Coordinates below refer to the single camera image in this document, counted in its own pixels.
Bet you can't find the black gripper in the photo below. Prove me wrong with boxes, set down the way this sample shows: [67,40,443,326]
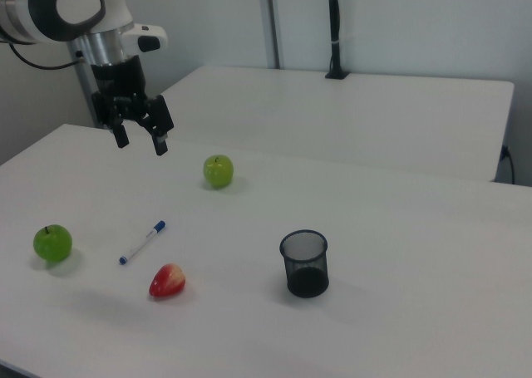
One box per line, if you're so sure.
[90,56,175,157]

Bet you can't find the white marker with blue cap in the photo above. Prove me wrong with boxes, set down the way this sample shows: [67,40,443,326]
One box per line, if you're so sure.
[118,219,167,266]

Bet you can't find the yellow-green apple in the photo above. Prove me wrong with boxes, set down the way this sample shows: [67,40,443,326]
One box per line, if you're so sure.
[202,155,234,189]

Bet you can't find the dark green apple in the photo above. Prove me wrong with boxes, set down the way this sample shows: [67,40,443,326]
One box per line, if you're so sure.
[32,223,74,263]

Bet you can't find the red and yellow fruit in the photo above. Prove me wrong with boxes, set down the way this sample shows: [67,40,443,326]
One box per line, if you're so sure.
[149,263,187,299]

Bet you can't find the black mesh pen cup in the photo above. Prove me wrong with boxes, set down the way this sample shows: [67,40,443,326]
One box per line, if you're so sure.
[278,228,331,299]

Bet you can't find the black pole with base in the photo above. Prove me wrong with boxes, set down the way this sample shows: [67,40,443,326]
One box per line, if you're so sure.
[324,0,350,81]

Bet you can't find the white background table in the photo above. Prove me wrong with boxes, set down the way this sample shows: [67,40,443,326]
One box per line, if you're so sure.
[139,65,515,183]

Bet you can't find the slim grey partition post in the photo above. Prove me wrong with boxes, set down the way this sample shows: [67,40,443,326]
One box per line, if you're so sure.
[67,40,101,129]

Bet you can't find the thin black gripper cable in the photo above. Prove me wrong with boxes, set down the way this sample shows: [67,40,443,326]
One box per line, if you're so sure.
[0,27,91,71]

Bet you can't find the black wall cable with plug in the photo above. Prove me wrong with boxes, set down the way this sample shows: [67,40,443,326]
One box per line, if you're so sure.
[500,144,517,185]

